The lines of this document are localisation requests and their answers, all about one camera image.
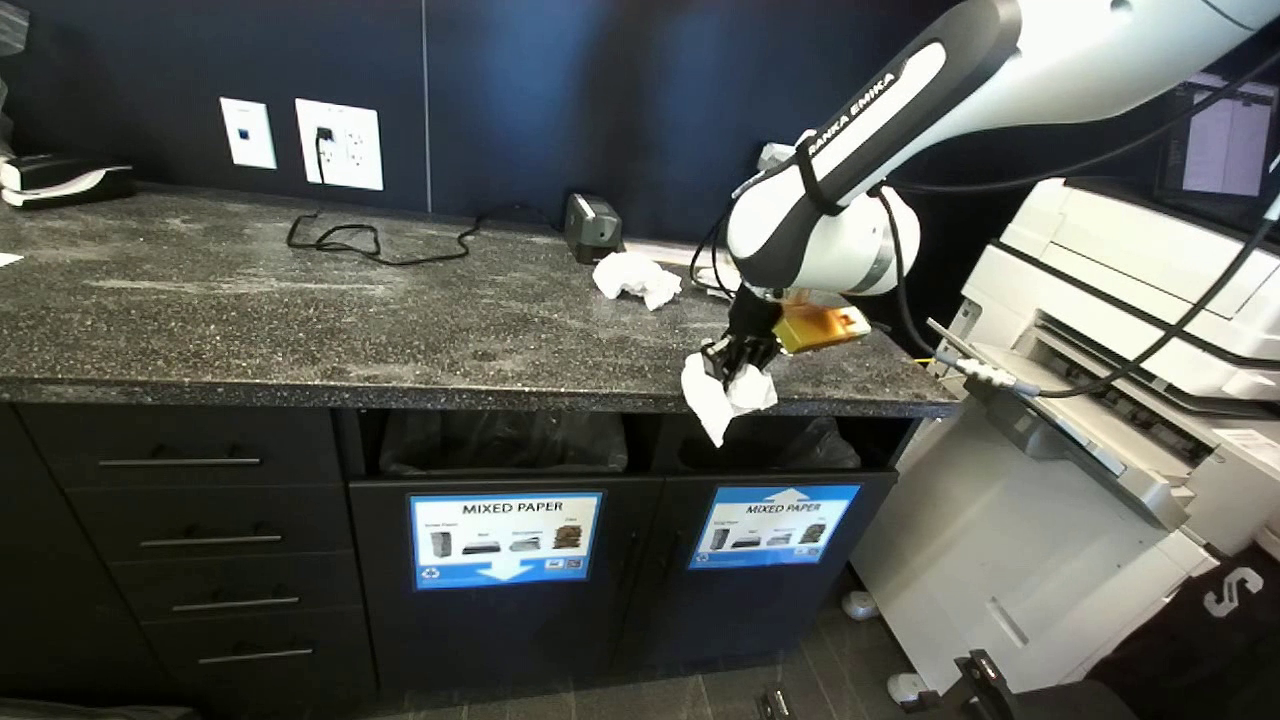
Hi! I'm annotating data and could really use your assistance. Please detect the small white wall plate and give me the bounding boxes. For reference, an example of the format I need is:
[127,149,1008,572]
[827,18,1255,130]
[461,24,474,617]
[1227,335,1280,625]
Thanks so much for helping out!
[215,93,281,176]

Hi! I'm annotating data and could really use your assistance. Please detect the large white office printer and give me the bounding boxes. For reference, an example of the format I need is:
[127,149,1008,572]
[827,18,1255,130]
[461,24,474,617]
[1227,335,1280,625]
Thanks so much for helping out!
[850,176,1280,708]

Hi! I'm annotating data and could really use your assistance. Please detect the blue label with down arrow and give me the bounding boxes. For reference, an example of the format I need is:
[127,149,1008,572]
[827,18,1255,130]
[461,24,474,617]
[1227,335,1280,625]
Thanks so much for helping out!
[408,487,604,595]

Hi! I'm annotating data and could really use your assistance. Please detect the dark drawer with bar handle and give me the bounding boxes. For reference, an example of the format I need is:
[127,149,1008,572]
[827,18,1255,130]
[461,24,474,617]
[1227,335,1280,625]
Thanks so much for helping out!
[136,611,374,713]
[17,406,344,493]
[62,481,351,565]
[105,553,365,634]

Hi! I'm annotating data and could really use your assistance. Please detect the black power cable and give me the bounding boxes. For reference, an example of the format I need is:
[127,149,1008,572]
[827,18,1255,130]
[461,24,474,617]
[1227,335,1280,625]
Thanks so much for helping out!
[282,204,488,273]

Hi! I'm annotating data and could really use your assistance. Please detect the crumpled clear plastic bag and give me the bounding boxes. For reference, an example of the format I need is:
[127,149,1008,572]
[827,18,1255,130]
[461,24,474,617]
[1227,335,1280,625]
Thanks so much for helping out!
[0,0,33,151]

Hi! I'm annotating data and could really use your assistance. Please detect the black pencil sharpener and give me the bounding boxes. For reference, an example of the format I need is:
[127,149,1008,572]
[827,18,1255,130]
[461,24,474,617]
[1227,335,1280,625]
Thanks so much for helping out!
[560,189,628,268]

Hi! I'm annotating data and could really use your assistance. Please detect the computer monitor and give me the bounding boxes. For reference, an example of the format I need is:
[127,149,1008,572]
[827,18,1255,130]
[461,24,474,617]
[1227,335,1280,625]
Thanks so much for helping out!
[1177,81,1280,204]

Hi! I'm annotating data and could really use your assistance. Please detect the black chair part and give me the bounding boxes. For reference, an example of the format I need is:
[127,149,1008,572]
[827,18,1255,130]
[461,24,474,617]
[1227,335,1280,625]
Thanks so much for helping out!
[949,650,1134,720]

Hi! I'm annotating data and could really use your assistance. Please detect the blue label with up arrow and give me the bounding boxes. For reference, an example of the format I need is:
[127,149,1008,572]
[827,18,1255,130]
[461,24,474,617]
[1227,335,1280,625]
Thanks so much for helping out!
[688,481,864,578]

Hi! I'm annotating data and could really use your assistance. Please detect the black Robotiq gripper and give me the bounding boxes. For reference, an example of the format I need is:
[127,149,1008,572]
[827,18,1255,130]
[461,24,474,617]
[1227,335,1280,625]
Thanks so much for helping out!
[702,285,791,388]

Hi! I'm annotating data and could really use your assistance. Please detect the large white wall outlet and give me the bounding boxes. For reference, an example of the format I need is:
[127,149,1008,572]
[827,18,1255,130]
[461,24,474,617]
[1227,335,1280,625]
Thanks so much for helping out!
[293,96,388,195]

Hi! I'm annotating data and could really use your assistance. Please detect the grey printer side tray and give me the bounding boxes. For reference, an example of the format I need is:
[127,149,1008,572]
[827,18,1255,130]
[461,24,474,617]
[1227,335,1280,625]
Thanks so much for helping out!
[924,318,1193,533]

